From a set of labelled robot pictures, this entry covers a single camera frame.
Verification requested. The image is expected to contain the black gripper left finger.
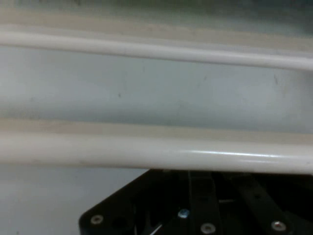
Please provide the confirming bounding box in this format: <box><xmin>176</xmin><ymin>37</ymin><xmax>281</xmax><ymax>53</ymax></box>
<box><xmin>187</xmin><ymin>170</ymin><xmax>223</xmax><ymax>235</ymax></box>

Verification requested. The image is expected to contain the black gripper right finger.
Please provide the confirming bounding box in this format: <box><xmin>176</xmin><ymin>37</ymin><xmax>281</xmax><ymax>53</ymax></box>
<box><xmin>229</xmin><ymin>172</ymin><xmax>297</xmax><ymax>235</ymax></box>

